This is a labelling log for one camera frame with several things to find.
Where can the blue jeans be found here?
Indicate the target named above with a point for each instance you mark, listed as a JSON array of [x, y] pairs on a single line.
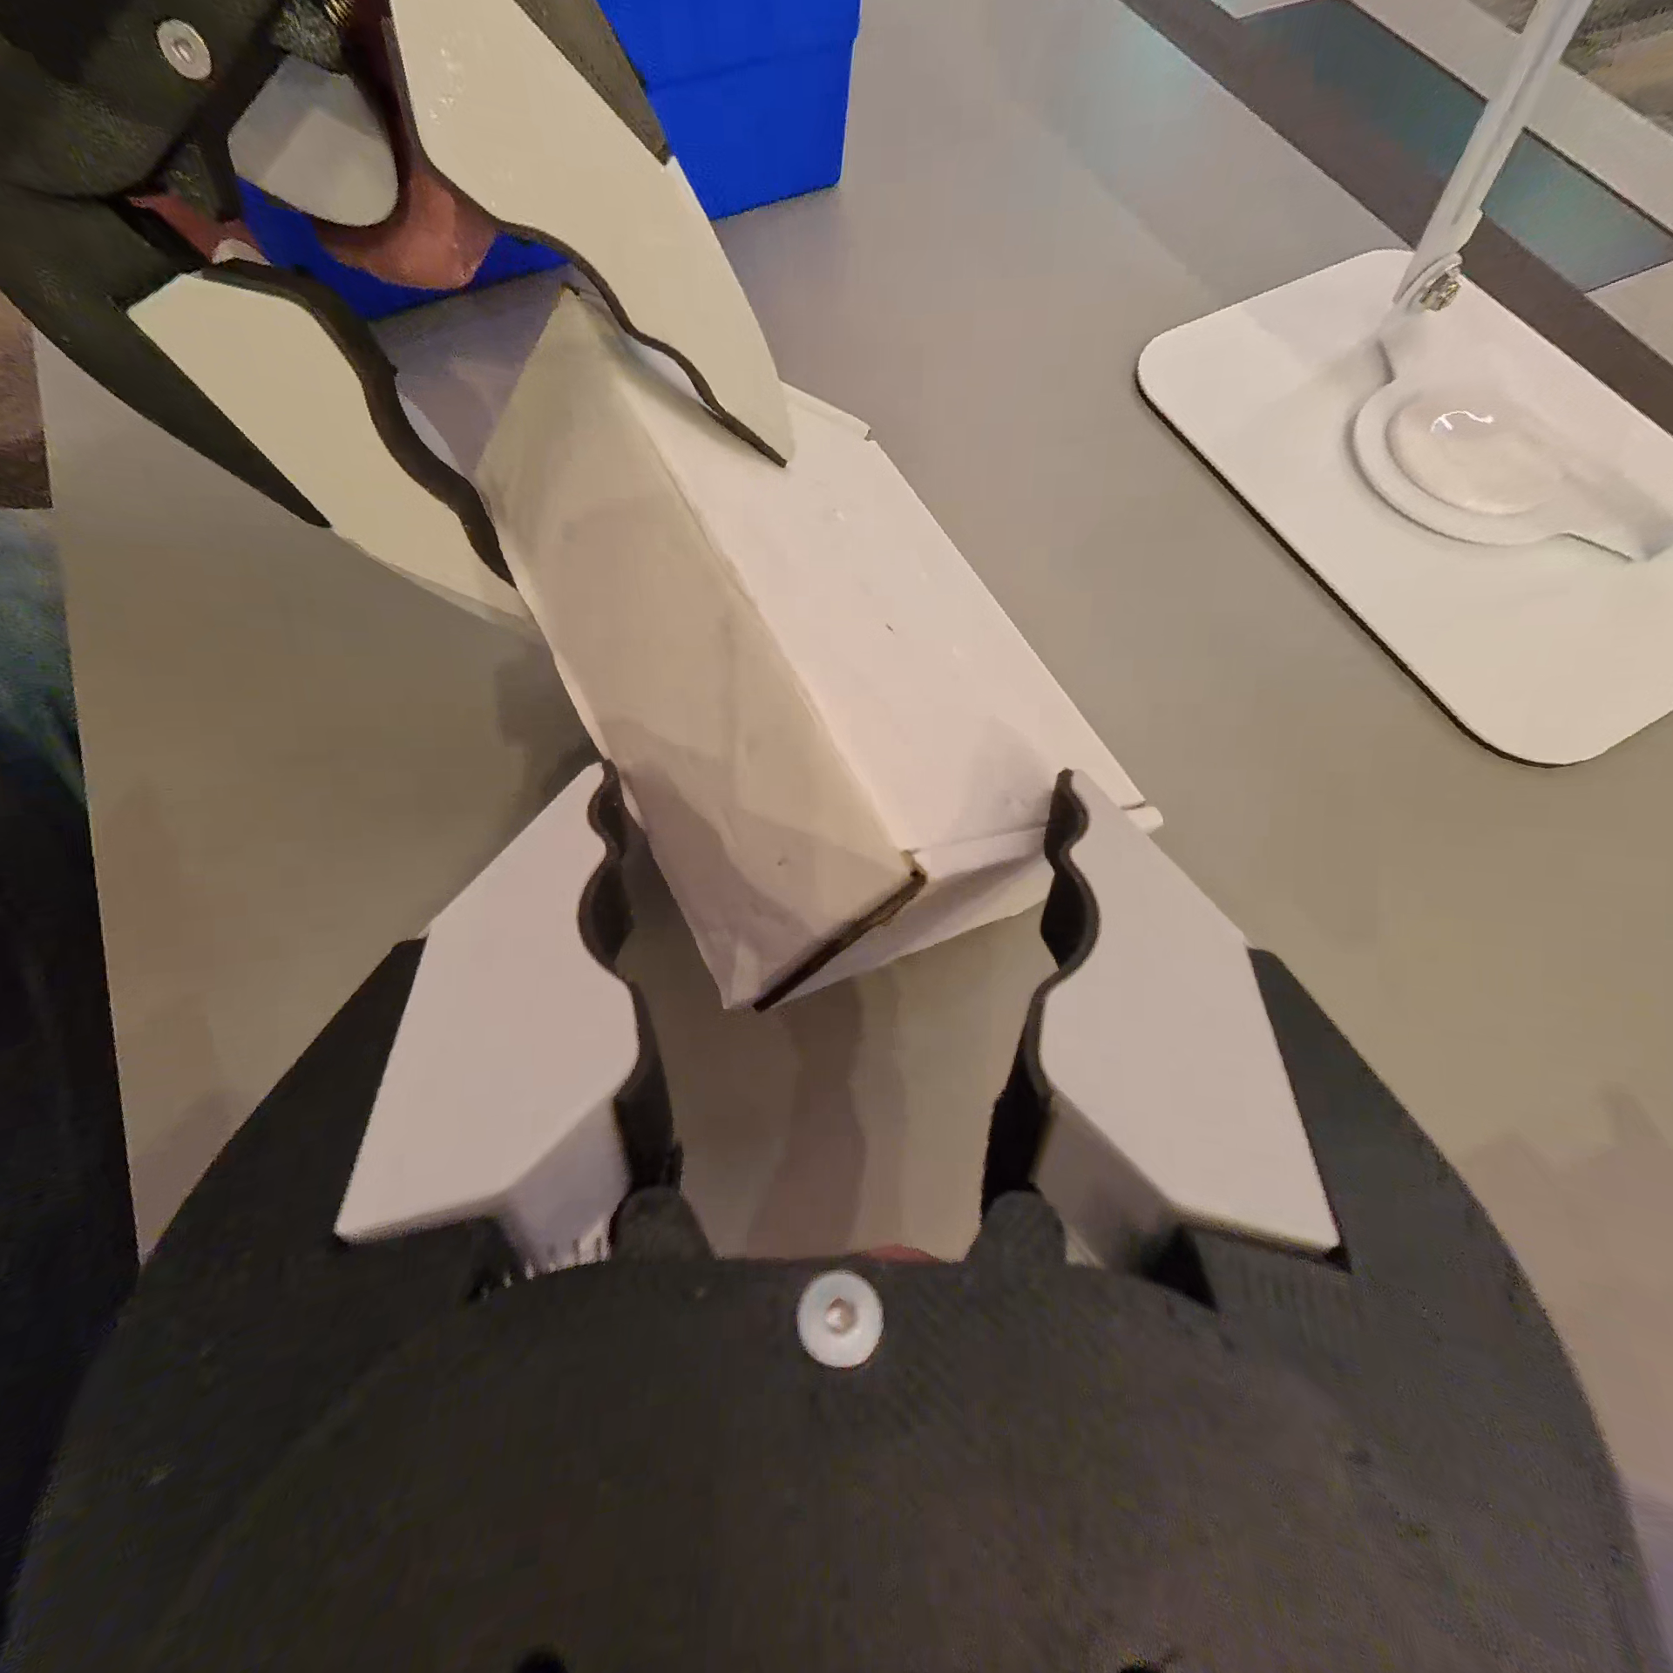
[[33, 628]]

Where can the white cardboard box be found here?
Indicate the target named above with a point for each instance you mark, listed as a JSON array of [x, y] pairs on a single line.
[[784, 654]]

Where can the white lamp base plate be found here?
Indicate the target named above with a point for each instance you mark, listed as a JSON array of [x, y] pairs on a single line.
[[1438, 588]]

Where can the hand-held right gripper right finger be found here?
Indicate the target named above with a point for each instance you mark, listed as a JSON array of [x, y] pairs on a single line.
[[1176, 1072]]

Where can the blue plastic bin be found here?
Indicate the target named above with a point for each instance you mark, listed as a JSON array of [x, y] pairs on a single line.
[[744, 105]]

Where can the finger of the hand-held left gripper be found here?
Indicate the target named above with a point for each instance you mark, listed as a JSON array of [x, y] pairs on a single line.
[[587, 169], [287, 405]]

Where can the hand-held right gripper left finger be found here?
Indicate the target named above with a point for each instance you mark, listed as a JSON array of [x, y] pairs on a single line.
[[509, 1046]]

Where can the person's left hand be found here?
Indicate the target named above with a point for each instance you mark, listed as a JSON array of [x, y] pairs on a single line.
[[430, 243]]

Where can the white round stand base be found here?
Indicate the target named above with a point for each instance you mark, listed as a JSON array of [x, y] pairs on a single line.
[[1476, 457]]

